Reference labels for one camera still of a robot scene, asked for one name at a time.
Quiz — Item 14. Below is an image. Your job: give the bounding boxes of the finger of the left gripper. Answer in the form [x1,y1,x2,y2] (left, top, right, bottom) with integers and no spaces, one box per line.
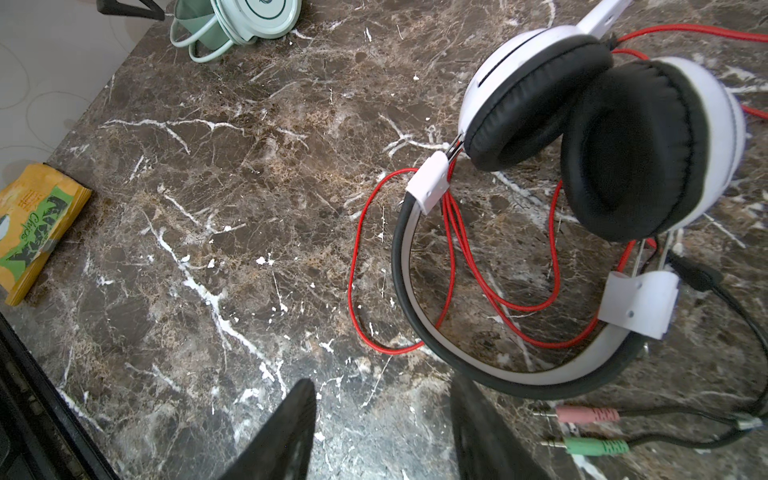
[96,0,165,21]

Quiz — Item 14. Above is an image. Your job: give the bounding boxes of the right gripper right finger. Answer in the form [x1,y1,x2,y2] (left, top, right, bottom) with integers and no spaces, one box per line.
[450,374,549,480]

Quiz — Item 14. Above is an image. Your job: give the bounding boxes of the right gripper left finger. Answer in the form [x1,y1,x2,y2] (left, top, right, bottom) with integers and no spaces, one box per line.
[221,379,317,479]

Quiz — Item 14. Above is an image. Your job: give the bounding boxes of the mint green headphones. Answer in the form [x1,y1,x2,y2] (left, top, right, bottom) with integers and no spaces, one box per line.
[169,0,302,63]

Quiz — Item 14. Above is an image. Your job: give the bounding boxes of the red headphone cable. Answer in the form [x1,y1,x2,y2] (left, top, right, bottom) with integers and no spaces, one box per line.
[347,23,768,480]

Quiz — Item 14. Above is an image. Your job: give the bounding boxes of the white black red headphones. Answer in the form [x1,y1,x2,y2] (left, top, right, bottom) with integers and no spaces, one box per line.
[392,1,746,400]

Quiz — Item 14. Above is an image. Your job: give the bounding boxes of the yellow green snack bag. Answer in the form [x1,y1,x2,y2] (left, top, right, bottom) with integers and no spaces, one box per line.
[1,163,92,306]

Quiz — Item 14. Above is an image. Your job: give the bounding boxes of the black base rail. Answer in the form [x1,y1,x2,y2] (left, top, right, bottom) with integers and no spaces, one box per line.
[1,319,118,479]

